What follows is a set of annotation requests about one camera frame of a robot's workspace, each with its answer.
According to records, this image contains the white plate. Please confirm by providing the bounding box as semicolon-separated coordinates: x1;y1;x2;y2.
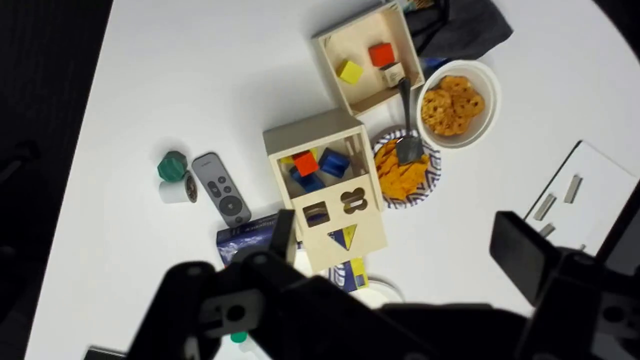
362;272;408;311

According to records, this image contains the dark blue snack packet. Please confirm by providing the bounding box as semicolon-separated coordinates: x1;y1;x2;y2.
213;213;295;268

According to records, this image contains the black spoon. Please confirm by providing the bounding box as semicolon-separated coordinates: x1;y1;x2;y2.
394;77;424;167

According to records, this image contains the wooden shape sorter box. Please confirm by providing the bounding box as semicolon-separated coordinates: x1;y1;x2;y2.
262;109;389;274

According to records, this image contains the small white cylinder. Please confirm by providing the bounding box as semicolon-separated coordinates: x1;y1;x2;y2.
157;175;200;207

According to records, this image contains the yellow cube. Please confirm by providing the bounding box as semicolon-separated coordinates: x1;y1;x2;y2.
334;59;366;88

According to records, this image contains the green can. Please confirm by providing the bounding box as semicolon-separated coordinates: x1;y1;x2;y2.
156;151;190;185

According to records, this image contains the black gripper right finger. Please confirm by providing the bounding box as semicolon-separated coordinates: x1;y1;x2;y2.
488;211;570;308

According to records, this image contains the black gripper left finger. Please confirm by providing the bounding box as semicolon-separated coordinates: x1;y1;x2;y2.
266;209;298;267

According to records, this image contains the blue yellow packet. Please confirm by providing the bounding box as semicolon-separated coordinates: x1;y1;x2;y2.
326;226;369;292

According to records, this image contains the dark grey cloth bag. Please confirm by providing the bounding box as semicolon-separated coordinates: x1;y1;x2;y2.
402;0;515;64

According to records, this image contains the white bowl of pretzels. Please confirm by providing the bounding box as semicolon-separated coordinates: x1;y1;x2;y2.
414;59;501;152

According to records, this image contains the red cube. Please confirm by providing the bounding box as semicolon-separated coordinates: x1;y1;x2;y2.
366;42;398;71

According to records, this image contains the blue block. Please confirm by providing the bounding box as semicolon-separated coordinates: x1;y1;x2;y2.
318;146;349;181

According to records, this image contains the orange block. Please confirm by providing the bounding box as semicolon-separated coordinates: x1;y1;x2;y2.
289;151;319;181

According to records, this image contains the open wooden box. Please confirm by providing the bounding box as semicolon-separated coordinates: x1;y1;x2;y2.
310;0;427;116

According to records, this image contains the patterned bowl of orange chips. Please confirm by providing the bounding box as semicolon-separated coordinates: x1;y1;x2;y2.
369;127;443;211

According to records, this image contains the grey remote control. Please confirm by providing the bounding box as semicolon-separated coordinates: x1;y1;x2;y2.
190;151;254;228

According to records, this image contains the white board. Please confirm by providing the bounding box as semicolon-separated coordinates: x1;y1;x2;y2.
522;138;638;256

